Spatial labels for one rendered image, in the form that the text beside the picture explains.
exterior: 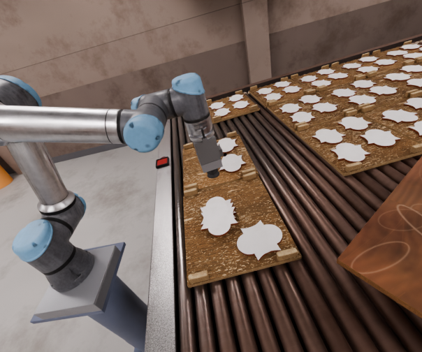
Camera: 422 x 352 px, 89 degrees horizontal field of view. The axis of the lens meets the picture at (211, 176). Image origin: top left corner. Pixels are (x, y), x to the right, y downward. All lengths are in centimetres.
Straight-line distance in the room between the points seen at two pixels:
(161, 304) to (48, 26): 370
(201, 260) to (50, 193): 54
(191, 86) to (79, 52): 337
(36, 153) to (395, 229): 98
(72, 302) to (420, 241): 99
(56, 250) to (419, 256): 97
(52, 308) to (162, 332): 41
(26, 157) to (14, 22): 346
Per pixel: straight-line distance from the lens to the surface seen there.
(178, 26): 348
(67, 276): 93
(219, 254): 74
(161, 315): 74
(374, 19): 419
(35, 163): 82
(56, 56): 403
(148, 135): 46
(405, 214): 74
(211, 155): 64
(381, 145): 116
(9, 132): 60
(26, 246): 86
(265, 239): 74
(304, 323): 67
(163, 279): 79
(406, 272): 64
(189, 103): 57
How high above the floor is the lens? 155
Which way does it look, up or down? 37 degrees down
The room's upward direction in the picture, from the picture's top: 17 degrees counter-clockwise
